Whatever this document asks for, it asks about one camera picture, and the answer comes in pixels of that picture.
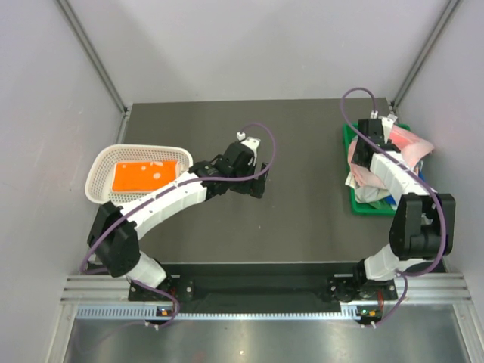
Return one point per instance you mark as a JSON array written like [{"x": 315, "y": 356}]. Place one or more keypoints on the pink patterned towel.
[{"x": 412, "y": 147}]

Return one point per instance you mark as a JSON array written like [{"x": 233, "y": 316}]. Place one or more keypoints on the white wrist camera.
[
  {"x": 386, "y": 121},
  {"x": 251, "y": 143}
]

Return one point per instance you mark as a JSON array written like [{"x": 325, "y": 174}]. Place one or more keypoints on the blue patterned towel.
[{"x": 391, "y": 200}]

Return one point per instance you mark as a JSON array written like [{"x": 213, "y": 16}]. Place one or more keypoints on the white perforated plastic basket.
[{"x": 99, "y": 183}]

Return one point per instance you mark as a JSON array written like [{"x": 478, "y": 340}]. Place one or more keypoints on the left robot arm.
[{"x": 116, "y": 230}]

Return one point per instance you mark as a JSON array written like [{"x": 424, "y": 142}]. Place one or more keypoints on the orange fox pattern towel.
[{"x": 140, "y": 177}]

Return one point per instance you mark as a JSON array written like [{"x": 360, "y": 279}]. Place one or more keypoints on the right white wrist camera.
[{"x": 386, "y": 121}]

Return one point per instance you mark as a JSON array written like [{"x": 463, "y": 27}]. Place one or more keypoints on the green plastic bin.
[{"x": 378, "y": 208}]

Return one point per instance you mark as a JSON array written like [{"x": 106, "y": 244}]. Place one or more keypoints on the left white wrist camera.
[{"x": 251, "y": 143}]

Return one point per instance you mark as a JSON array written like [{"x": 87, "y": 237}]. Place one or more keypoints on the white green towel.
[{"x": 365, "y": 194}]

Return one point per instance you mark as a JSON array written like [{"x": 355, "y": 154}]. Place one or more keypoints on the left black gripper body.
[{"x": 252, "y": 188}]

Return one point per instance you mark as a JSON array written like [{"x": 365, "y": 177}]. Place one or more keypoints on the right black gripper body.
[{"x": 356, "y": 156}]

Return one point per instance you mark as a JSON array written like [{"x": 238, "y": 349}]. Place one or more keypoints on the grey slotted cable duct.
[{"x": 156, "y": 313}]

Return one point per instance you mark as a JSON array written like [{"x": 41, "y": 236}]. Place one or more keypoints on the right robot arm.
[{"x": 423, "y": 225}]

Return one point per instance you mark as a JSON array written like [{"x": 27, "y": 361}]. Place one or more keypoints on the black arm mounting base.
[{"x": 220, "y": 304}]

